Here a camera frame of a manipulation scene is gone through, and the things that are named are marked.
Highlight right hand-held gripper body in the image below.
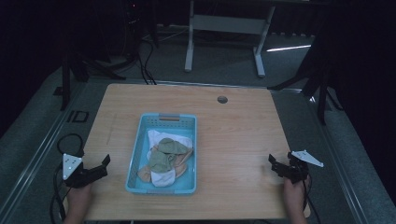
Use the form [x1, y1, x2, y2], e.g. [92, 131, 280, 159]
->
[282, 149, 325, 185]

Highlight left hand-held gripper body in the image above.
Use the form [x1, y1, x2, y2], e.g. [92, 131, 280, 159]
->
[63, 152, 98, 189]

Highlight person's right hand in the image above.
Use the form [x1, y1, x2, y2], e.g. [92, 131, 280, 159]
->
[282, 176, 310, 209]

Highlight person's left hand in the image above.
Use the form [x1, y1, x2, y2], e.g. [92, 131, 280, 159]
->
[65, 182, 94, 210]

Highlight light blue plastic basket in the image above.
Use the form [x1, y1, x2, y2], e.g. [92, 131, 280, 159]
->
[125, 112, 198, 197]

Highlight beige sock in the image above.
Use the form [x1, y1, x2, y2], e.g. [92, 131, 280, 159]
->
[174, 148, 194, 179]
[137, 165, 154, 184]

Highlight green sock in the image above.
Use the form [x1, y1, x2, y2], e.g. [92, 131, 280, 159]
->
[147, 150, 177, 174]
[157, 137, 190, 156]

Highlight large white sock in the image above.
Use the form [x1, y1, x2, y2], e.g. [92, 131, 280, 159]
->
[146, 129, 194, 153]

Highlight small white sock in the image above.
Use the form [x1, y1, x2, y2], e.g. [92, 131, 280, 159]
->
[150, 168, 177, 189]

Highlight black tripod stand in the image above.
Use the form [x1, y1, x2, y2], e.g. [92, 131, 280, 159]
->
[60, 52, 127, 112]
[266, 31, 345, 126]

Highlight white light strip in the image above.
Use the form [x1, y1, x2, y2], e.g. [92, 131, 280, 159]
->
[265, 44, 312, 53]

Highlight dark equipment rack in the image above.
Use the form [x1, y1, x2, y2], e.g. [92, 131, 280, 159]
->
[120, 0, 142, 62]

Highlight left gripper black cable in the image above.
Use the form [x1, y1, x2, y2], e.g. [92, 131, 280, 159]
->
[49, 133, 86, 222]

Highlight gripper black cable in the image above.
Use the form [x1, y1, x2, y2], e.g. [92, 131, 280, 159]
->
[302, 175, 322, 224]
[49, 133, 86, 222]

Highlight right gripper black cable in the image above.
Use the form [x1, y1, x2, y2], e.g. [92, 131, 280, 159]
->
[302, 175, 322, 224]

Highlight black floor cables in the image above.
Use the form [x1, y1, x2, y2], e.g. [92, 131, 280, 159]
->
[135, 38, 158, 86]

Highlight white metal desk frame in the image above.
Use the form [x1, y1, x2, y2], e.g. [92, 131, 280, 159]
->
[184, 0, 276, 78]

